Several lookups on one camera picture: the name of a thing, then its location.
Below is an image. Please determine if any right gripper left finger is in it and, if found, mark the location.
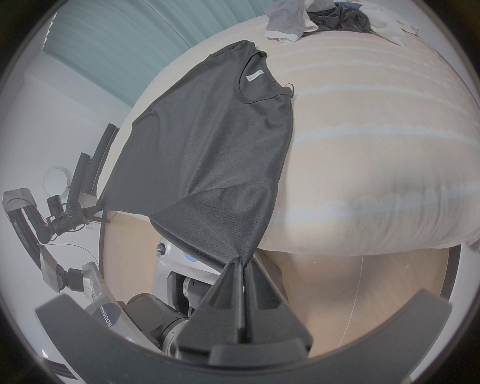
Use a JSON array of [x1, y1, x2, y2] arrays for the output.
[[175, 260, 245, 350]]

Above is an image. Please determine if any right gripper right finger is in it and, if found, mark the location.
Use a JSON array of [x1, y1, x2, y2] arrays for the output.
[[245, 259, 314, 348]]

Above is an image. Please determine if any black T-shirt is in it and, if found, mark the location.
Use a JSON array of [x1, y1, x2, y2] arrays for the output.
[[96, 39, 296, 273]]

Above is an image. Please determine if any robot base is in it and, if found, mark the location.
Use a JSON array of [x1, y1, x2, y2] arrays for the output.
[[151, 236, 279, 313]]

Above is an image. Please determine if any bed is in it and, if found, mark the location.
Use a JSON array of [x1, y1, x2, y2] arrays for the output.
[[98, 0, 480, 256]]

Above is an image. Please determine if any black chest of drawers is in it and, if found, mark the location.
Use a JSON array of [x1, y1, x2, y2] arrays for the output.
[[90, 123, 121, 196]]

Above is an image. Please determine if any grey garment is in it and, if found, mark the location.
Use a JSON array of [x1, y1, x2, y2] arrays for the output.
[[265, 0, 320, 44]]

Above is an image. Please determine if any black glossy garment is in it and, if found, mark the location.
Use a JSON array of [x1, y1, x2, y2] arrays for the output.
[[307, 3, 373, 34]]

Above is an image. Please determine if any white garment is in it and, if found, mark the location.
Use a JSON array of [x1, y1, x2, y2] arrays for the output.
[[359, 1, 419, 48]]

